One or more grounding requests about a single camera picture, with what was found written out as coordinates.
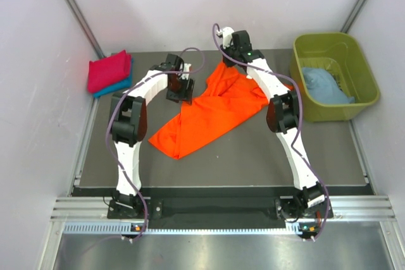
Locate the folded teal t shirt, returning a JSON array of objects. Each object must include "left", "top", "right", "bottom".
[{"left": 92, "top": 58, "right": 134, "bottom": 98}]

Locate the slotted grey cable duct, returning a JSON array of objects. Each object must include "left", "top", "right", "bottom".
[{"left": 63, "top": 222, "right": 317, "bottom": 236}]

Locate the orange t shirt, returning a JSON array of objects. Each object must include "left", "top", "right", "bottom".
[{"left": 149, "top": 63, "right": 268, "bottom": 159}]

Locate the olive green plastic bin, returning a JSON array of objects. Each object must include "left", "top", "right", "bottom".
[{"left": 290, "top": 32, "right": 380, "bottom": 122}]

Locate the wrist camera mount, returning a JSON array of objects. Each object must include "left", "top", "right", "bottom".
[
  {"left": 215, "top": 27, "right": 234, "bottom": 49},
  {"left": 177, "top": 63, "right": 192, "bottom": 80}
]

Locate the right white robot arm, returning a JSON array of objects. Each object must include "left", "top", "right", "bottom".
[{"left": 216, "top": 27, "right": 330, "bottom": 220}]

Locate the light blue t shirt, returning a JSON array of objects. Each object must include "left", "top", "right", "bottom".
[{"left": 302, "top": 67, "right": 355, "bottom": 105}]

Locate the folded pink t shirt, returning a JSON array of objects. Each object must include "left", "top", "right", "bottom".
[{"left": 87, "top": 50, "right": 131, "bottom": 94}]

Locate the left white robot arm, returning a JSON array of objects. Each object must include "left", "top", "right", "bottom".
[{"left": 108, "top": 54, "right": 194, "bottom": 219}]

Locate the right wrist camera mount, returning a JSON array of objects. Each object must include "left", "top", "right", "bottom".
[{"left": 215, "top": 27, "right": 234, "bottom": 49}]

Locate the aluminium frame rail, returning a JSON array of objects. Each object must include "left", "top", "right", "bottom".
[{"left": 51, "top": 195, "right": 396, "bottom": 221}]

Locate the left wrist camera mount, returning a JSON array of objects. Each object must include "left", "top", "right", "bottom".
[{"left": 177, "top": 63, "right": 192, "bottom": 80}]

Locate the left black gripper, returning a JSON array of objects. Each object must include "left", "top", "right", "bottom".
[{"left": 166, "top": 75, "right": 194, "bottom": 105}]

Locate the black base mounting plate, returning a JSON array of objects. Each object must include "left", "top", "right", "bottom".
[{"left": 106, "top": 196, "right": 334, "bottom": 221}]

